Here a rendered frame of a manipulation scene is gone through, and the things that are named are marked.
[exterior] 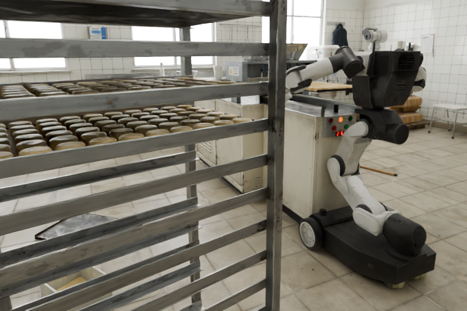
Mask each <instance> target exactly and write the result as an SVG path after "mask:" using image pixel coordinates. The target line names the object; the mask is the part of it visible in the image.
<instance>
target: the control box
mask: <svg viewBox="0 0 467 311"><path fill-rule="evenodd" d="M354 115H355V114H352V113H349V114H341V115H329V116H324V117H323V118H322V137H323V138H328V137H338V136H342V135H343V134H344V132H345V131H346V130H347V129H345V125H346V124H347V125H348V126H349V127H350V126H352V125H353V124H354ZM350 116H352V120H351V121H349V117H350ZM340 117H342V118H343V120H342V122H339V118H340ZM331 118H332V119H333V122H332V123H329V119H331ZM333 126H336V130H335V131H333V129H332V128H333ZM341 131H343V132H342V135H341ZM337 132H339V133H338V136H337Z"/></svg>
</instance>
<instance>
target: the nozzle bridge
mask: <svg viewBox="0 0 467 311"><path fill-rule="evenodd" d="M317 61H318V60H287V61H286V68H288V69H290V65H291V68H293V67H296V66H301V65H306V66H307V65H310V64H313V63H315V62H317ZM289 63H290V64H289ZM295 63H296V64H297V65H296V64H295ZM263 64H264V65H265V72H264V65H263ZM268 66H269V60H264V61H244V60H241V61H226V80H230V81H232V82H235V83H241V82H248V81H268V77H267V71H268ZM261 69H263V72H264V74H263V77H261ZM301 92H302V95H307V96H308V95H309V92H308V91H301ZM231 102H234V103H241V97H234V98H231Z"/></svg>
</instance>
